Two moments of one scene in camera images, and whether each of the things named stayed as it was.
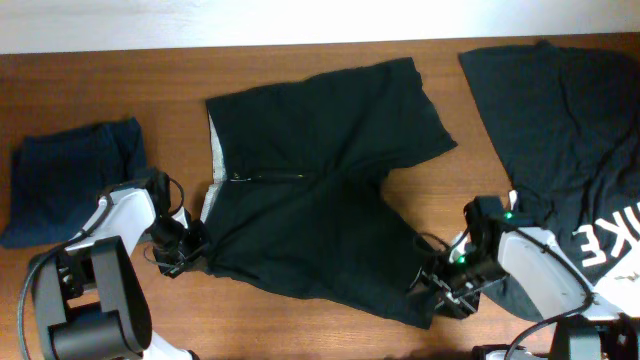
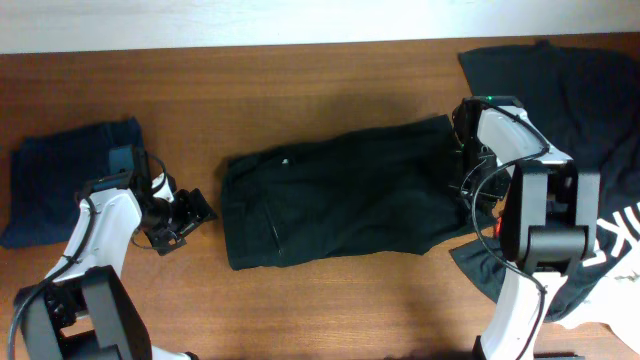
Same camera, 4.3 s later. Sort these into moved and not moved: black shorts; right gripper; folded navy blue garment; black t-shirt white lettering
Moved: black shorts; right gripper
Not moved: folded navy blue garment; black t-shirt white lettering
